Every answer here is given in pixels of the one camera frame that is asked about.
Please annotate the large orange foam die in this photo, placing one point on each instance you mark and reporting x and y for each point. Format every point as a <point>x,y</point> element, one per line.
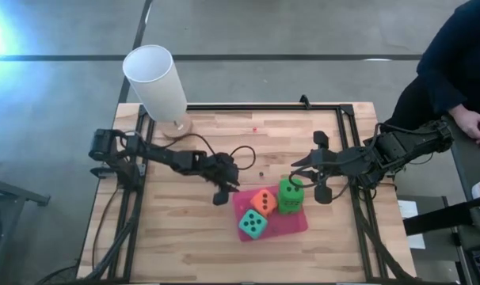
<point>264,202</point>

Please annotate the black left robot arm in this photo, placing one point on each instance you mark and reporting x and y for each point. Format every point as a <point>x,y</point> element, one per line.
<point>161,156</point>

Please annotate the white paper sheet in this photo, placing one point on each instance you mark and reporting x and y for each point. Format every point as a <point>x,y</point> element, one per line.
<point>412,221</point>

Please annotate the white shade table lamp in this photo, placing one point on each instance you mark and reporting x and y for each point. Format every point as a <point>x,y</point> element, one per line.
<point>153,83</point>

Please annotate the black metal stand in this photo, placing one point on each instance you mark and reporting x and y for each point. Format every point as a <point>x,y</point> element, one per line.
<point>10,194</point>

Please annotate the person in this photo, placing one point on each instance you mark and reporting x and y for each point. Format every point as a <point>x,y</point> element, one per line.
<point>454,59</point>

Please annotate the black frame clamp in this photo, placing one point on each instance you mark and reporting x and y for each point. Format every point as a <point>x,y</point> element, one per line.
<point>304,101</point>

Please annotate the pink translucent plastic bin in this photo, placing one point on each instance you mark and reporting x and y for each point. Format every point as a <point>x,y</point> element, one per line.
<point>287,227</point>

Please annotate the black flat beam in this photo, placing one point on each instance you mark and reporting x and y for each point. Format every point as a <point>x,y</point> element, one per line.
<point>434,215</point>

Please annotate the large cyan foam die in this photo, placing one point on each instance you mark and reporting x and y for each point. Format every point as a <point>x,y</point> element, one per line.
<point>253,223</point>

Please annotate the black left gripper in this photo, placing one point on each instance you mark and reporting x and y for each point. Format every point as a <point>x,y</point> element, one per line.
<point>220,168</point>

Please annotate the dark grey desk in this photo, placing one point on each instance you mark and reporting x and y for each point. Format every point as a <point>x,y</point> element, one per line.
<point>469,166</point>

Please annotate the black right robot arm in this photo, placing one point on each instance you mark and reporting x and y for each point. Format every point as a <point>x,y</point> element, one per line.
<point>402,146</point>

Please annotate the large green foam die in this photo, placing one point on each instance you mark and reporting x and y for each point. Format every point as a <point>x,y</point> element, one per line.
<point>290,191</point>
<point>291,210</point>

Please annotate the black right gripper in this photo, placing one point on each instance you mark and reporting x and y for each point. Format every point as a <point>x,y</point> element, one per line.
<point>347,162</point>

